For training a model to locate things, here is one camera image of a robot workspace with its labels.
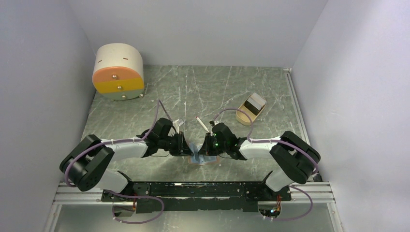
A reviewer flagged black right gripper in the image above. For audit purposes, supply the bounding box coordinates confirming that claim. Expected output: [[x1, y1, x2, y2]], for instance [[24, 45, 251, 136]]
[[198, 132, 228, 156]]

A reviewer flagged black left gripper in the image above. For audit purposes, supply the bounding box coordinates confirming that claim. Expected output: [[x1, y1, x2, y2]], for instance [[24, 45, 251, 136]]
[[159, 131, 194, 157]]

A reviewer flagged pink leather card holder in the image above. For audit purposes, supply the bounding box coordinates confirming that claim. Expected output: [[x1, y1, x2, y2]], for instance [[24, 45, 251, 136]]
[[188, 143, 220, 166]]

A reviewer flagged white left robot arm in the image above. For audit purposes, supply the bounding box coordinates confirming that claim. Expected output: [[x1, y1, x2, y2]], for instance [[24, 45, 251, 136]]
[[59, 117, 192, 201]]

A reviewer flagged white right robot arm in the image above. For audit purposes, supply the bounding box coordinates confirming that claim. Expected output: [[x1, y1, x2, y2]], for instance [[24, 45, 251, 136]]
[[198, 123, 321, 200]]

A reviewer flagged white pen with red cap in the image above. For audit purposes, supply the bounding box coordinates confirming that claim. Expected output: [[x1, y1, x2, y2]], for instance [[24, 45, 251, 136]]
[[196, 116, 209, 132]]

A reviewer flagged beige oval tray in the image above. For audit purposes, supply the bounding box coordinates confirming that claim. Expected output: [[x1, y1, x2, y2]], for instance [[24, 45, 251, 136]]
[[235, 92, 267, 126]]

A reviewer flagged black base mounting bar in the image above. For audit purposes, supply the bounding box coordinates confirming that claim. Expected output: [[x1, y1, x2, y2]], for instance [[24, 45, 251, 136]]
[[101, 181, 291, 213]]

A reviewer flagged round beige drawer box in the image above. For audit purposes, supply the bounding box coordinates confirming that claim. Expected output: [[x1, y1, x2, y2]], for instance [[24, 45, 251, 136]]
[[92, 43, 145, 101]]

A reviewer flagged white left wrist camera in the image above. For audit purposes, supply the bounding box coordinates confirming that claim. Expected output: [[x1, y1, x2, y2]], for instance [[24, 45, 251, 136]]
[[173, 119, 184, 133]]

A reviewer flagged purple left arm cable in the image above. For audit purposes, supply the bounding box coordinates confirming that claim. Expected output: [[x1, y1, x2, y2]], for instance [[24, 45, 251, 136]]
[[64, 99, 174, 188]]

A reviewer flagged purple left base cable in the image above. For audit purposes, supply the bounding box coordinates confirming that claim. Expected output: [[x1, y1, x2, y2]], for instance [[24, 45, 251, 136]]
[[105, 190, 165, 225]]

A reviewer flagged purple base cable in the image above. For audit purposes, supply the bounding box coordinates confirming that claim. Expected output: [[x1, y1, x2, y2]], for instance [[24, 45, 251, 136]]
[[105, 190, 165, 225], [263, 185, 314, 222]]

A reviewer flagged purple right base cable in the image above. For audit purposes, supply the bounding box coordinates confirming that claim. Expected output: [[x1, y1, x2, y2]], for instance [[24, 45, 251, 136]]
[[263, 185, 314, 222]]

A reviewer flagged aluminium frame rail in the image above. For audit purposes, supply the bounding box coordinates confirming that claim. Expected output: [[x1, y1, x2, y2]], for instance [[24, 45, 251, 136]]
[[283, 68, 336, 204]]

